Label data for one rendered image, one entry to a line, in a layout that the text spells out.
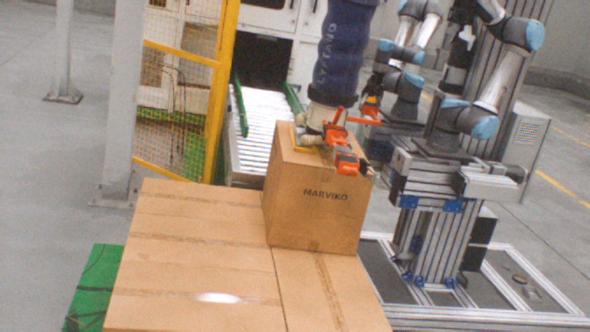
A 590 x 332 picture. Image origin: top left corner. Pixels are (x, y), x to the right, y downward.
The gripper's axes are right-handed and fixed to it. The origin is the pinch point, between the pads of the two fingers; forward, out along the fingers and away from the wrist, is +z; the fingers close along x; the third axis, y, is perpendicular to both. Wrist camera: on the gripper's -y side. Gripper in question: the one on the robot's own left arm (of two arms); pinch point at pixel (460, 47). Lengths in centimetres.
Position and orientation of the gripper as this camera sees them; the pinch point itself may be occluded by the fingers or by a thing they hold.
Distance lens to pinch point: 228.2
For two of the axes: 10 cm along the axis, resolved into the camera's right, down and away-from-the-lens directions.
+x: 1.9, 3.8, -9.1
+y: -9.6, -1.1, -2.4
